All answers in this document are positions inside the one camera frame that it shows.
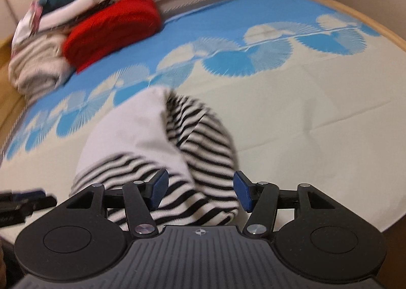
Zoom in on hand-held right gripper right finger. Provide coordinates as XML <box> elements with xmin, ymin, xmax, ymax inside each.
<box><xmin>233</xmin><ymin>171</ymin><xmax>337</xmax><ymax>239</ymax></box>

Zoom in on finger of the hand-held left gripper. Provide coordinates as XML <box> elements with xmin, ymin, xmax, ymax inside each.
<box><xmin>13</xmin><ymin>189</ymin><xmax>58</xmax><ymax>213</ymax></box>

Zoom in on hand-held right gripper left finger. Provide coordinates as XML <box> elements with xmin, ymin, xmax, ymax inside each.
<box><xmin>68</xmin><ymin>169</ymin><xmax>169</xmax><ymax>237</ymax></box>

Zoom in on black and white striped hoodie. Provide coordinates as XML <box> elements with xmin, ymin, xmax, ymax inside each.
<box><xmin>70</xmin><ymin>86</ymin><xmax>241</xmax><ymax>227</ymax></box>

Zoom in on white folded clothes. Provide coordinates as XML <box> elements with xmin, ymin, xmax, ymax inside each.
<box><xmin>17</xmin><ymin>0</ymin><xmax>129</xmax><ymax>34</ymax></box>

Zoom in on blue and white patterned bedsheet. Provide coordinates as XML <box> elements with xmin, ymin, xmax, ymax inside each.
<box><xmin>0</xmin><ymin>0</ymin><xmax>401</xmax><ymax>236</ymax></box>

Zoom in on cream folded blanket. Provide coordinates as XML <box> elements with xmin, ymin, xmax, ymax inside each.
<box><xmin>8</xmin><ymin>34</ymin><xmax>78</xmax><ymax>101</ymax></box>

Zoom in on red folded blanket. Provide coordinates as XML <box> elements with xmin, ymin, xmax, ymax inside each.
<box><xmin>62</xmin><ymin>0</ymin><xmax>164</xmax><ymax>73</ymax></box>

